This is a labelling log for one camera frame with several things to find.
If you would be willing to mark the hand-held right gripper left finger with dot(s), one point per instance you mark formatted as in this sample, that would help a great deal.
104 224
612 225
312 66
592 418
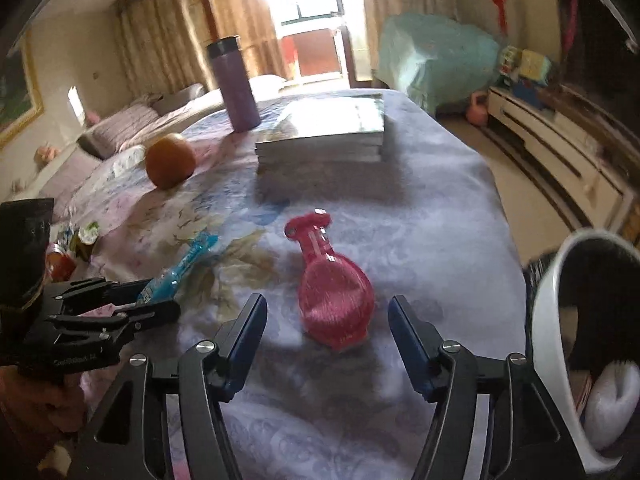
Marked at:
245 345

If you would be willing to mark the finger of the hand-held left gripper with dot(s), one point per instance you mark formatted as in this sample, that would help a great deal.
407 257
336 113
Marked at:
100 290
150 312

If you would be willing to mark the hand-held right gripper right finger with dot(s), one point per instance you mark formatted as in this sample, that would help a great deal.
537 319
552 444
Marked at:
410 350

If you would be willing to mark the teal plastic wrapper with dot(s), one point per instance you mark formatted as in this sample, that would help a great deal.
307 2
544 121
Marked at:
185 260

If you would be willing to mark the pink plastic wrapper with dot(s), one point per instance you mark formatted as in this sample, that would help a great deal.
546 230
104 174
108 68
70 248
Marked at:
335 305

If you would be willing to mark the white round trash bin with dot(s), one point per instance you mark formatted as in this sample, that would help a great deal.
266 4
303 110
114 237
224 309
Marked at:
550 320

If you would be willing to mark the person's left hand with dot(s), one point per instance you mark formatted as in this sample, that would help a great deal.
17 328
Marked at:
30 400

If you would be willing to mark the small red can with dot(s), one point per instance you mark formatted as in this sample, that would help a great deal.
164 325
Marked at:
60 262

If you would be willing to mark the green lidded small cup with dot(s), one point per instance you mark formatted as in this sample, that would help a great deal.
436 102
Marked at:
89 237

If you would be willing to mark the light sofa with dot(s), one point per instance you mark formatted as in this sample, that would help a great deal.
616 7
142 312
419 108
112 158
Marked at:
65 175

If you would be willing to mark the small doll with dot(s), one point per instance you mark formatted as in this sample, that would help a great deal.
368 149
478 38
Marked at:
46 154

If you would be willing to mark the floral tablecloth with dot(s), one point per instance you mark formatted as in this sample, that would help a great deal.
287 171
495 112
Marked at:
425 210

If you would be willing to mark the orange fruit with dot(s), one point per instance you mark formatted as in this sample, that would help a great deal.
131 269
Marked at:
170 160

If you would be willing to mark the grey pink sofa cushion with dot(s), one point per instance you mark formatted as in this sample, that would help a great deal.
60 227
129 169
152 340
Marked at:
120 130

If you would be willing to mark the gold framed painting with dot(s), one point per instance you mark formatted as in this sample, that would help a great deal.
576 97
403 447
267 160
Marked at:
15 100

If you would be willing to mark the black bin liner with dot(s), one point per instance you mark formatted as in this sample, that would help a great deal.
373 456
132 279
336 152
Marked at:
610 280

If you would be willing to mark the purple thermos bottle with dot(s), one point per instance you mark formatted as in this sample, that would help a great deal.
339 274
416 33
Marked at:
237 90

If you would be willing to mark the pink plastic stool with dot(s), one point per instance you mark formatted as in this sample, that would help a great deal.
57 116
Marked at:
477 110

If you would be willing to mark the white television cabinet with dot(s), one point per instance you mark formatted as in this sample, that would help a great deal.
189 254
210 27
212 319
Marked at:
550 135

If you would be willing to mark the white pillow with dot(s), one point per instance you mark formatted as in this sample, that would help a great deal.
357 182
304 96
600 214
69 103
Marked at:
267 84

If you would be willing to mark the blue toy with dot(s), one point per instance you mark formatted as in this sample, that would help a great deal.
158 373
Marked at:
525 87

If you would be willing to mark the teal cloth covered furniture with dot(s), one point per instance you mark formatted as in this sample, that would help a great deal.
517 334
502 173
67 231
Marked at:
435 55

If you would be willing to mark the brown curtain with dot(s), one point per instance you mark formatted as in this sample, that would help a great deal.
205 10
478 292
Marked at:
245 25

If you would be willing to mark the yellow green toy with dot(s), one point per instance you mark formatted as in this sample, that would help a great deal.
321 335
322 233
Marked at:
535 66

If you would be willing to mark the bright window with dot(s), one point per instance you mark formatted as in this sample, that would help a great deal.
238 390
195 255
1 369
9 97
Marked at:
310 5

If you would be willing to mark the black flat television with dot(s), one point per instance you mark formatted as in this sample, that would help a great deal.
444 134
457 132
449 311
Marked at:
600 60

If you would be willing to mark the pink stick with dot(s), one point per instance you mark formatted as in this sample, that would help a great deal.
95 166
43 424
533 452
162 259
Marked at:
569 15

